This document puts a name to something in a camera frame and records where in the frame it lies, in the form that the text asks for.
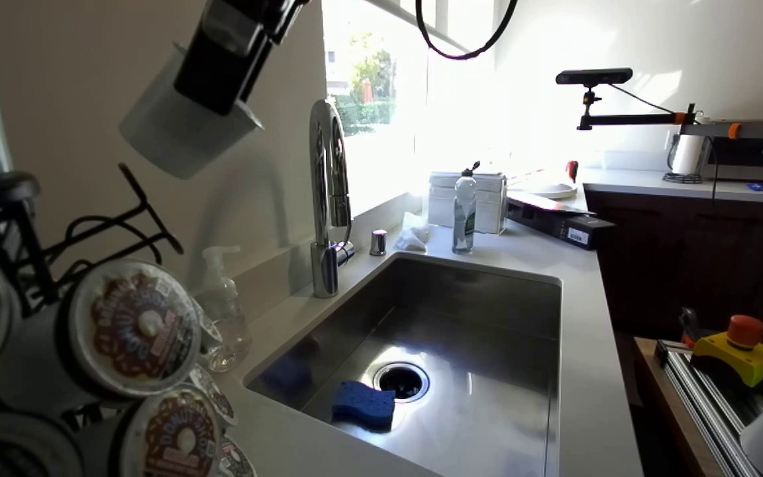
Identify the round sink drain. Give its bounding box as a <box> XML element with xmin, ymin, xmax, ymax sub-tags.
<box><xmin>365</xmin><ymin>355</ymin><xmax>436</xmax><ymax>405</ymax></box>

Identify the Donut Shop coffee pod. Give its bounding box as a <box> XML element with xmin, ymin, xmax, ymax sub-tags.
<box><xmin>79</xmin><ymin>387</ymin><xmax>232</xmax><ymax>477</ymax></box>
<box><xmin>118</xmin><ymin>49</ymin><xmax>266</xmax><ymax>184</ymax></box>
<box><xmin>0</xmin><ymin>260</ymin><xmax>206</xmax><ymax>420</ymax></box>

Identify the small metal cup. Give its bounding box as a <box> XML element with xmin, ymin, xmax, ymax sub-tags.
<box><xmin>369</xmin><ymin>225</ymin><xmax>393</xmax><ymax>262</ymax></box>

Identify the dish soap bottle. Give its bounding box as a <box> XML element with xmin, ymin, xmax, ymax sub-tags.
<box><xmin>449</xmin><ymin>159</ymin><xmax>485</xmax><ymax>257</ymax></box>

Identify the chrome gooseneck faucet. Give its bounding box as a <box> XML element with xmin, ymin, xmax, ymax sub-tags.
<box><xmin>308</xmin><ymin>95</ymin><xmax>359</xmax><ymax>303</ymax></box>

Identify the white cloth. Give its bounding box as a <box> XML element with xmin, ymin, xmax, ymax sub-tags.
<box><xmin>393</xmin><ymin>211</ymin><xmax>442</xmax><ymax>257</ymax></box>

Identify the white window frame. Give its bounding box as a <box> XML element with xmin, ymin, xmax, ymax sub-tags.
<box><xmin>322</xmin><ymin>0</ymin><xmax>524</xmax><ymax>221</ymax></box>

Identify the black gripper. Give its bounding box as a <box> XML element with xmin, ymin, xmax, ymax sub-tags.
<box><xmin>172</xmin><ymin>0</ymin><xmax>314</xmax><ymax>119</ymax></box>

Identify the blue sponge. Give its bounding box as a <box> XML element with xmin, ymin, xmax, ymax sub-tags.
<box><xmin>328</xmin><ymin>379</ymin><xmax>400</xmax><ymax>437</ymax></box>

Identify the white paper towel roll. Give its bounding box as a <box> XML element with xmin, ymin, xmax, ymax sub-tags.
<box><xmin>424</xmin><ymin>171</ymin><xmax>465</xmax><ymax>232</ymax></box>
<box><xmin>474</xmin><ymin>171</ymin><xmax>515</xmax><ymax>236</ymax></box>

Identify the dark wood cabinet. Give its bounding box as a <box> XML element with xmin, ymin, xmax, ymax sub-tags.
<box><xmin>584</xmin><ymin>187</ymin><xmax>763</xmax><ymax>339</ymax></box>

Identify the yellow emergency stop button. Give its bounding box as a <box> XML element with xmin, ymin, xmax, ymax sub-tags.
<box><xmin>689</xmin><ymin>314</ymin><xmax>763</xmax><ymax>389</ymax></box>

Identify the stainless steel sink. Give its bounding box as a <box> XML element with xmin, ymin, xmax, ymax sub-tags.
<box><xmin>245</xmin><ymin>249</ymin><xmax>568</xmax><ymax>477</ymax></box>

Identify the silver metal appliance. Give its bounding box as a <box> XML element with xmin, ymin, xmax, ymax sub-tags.
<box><xmin>696</xmin><ymin>113</ymin><xmax>763</xmax><ymax>187</ymax></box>

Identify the white bowl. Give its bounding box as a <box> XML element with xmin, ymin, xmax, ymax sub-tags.
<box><xmin>535</xmin><ymin>180</ymin><xmax>584</xmax><ymax>205</ymax></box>

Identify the robot mounting table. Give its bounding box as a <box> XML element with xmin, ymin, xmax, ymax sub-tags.
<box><xmin>630</xmin><ymin>335</ymin><xmax>763</xmax><ymax>477</ymax></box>

